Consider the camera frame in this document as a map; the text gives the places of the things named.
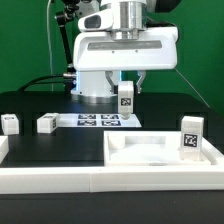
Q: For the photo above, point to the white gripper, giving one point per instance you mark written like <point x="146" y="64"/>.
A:
<point x="155" y="49"/>

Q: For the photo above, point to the white square tabletop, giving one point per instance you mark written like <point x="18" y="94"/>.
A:
<point x="146" y="148"/>

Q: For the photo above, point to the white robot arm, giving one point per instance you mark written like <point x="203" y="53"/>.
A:
<point x="117" y="36"/>

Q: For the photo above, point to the white sheet with fiducial tags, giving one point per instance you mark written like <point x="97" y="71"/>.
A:
<point x="96" y="120"/>

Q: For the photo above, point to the white U-shaped obstacle fence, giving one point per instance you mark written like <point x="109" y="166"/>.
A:
<point x="109" y="179"/>

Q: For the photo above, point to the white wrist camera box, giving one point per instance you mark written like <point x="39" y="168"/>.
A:
<point x="99" y="21"/>

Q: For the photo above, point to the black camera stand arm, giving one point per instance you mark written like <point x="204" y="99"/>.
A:
<point x="62" y="18"/>

